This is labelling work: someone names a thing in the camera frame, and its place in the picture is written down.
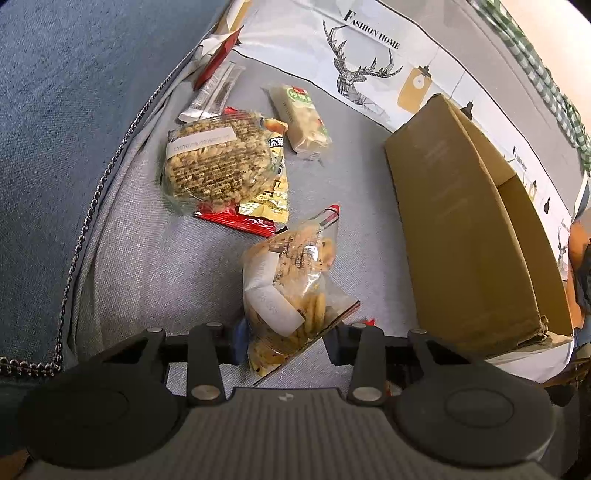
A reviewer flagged clear bag of cookies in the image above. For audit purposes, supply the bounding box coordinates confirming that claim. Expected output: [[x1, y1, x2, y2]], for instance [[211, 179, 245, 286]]
[[242, 202, 362, 376]]

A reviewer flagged grey deer print sofa cover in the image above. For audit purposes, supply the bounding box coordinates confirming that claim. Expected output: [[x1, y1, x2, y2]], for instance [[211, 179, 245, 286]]
[[60, 0, 591, 393]]

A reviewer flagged orange cushion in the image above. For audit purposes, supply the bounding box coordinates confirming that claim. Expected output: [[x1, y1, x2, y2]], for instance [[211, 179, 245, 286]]
[[569, 222, 591, 278]]

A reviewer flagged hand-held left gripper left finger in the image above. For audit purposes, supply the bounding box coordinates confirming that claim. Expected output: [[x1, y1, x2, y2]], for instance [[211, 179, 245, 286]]
[[95, 320, 250, 409]]

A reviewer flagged metal bead chain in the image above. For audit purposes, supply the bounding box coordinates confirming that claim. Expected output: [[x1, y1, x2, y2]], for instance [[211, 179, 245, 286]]
[[0, 28, 241, 372]]

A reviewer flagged silver stick sachet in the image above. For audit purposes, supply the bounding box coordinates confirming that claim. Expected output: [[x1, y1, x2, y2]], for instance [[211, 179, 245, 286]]
[[179, 61, 234, 123], [203, 65, 245, 116]]

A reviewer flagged green checked cloth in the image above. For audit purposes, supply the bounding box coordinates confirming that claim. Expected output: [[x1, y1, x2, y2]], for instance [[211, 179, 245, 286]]
[[471, 0, 591, 171]]

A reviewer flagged round puffed grain cake packet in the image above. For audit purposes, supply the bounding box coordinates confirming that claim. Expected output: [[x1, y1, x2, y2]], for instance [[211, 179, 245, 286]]
[[159, 110, 273, 215]]

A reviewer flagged yellow snack packet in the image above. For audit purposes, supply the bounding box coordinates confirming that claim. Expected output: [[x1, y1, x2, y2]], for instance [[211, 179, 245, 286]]
[[236, 117, 291, 223]]

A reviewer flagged red spicy snack packet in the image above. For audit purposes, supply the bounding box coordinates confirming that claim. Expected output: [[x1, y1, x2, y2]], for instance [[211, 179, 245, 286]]
[[193, 106, 279, 239]]

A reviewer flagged rice cracker packet green label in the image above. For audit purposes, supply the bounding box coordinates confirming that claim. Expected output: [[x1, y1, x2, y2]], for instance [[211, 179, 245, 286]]
[[262, 83, 333, 161]]

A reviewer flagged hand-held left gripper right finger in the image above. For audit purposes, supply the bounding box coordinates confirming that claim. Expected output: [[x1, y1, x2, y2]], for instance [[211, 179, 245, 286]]
[[325, 323, 481, 407]]

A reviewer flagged cardboard box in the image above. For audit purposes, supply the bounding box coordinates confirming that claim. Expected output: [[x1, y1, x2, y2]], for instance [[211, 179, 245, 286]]
[[384, 93, 574, 358]]

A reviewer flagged small red sachet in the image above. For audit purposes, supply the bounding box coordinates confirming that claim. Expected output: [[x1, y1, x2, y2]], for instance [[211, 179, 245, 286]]
[[193, 27, 244, 90]]

